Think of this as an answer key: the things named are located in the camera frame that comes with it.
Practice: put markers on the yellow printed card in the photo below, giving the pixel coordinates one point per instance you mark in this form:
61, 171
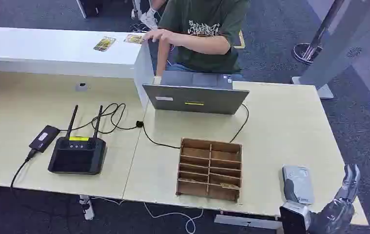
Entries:
133, 39
104, 44
230, 185

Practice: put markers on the grey card reader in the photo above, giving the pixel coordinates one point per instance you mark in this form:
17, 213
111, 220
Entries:
302, 181

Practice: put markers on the chrome stanchion post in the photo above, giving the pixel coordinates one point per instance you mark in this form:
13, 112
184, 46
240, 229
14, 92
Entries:
320, 32

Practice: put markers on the black cabinet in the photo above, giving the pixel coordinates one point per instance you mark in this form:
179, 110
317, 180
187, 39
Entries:
91, 7

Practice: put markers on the black power adapter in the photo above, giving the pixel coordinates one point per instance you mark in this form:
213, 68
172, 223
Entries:
44, 139

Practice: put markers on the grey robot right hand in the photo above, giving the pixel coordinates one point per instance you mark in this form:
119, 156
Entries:
333, 216

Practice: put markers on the white metal frame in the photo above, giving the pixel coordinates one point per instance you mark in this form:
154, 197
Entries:
136, 9

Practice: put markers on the grey laptop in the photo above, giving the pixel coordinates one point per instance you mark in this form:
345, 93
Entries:
197, 100

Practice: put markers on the black remote controller with antennas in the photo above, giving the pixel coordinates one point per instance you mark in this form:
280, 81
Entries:
76, 158

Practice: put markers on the person's leg with white shoe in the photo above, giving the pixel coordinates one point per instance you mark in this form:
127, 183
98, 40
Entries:
148, 20

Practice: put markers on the grey standing panel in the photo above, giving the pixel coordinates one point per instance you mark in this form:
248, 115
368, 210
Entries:
343, 42

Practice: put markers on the person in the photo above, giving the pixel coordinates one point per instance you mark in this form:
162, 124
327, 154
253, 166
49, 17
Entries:
204, 55

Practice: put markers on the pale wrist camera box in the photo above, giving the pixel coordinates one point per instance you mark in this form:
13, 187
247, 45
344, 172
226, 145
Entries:
294, 219

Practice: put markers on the wooden card box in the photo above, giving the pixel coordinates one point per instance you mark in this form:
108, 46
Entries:
209, 171

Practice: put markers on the white raised counter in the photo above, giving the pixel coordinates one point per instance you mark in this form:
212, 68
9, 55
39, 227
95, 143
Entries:
52, 48

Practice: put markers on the person's left hand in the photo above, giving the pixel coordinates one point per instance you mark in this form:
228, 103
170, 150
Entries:
157, 34

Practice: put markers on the white power strip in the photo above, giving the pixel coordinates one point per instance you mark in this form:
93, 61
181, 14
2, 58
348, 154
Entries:
87, 208

